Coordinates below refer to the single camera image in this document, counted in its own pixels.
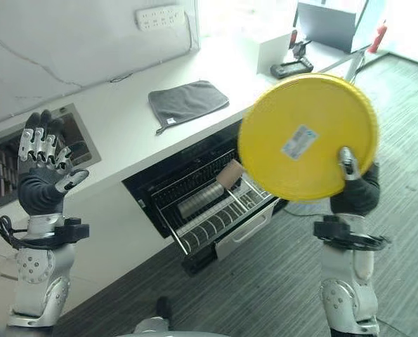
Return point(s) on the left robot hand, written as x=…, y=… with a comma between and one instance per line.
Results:
x=40, y=189

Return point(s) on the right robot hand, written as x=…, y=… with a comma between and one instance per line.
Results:
x=356, y=193

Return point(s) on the yellow round plate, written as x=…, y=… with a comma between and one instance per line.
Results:
x=308, y=138

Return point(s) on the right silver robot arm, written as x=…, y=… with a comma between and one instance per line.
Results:
x=349, y=270

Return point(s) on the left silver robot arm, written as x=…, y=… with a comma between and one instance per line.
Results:
x=36, y=267

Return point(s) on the dishwasher rack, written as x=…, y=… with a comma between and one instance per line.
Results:
x=212, y=207

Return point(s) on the built-in dishwasher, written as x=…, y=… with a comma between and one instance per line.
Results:
x=208, y=189

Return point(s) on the stainless steel sink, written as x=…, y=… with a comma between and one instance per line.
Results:
x=36, y=154

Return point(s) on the brown cup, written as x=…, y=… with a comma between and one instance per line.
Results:
x=230, y=174

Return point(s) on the black handheld controller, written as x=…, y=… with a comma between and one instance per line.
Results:
x=292, y=66

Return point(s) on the red fire extinguisher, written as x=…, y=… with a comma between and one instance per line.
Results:
x=379, y=36

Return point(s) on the red black device on stand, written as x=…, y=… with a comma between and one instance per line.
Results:
x=297, y=45

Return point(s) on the white box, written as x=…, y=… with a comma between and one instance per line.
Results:
x=275, y=52

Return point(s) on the grey folded cloth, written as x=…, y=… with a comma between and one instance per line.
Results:
x=187, y=102

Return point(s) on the robot leg and foot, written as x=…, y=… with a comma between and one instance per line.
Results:
x=157, y=317

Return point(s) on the white power strip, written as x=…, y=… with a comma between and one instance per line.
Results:
x=161, y=15

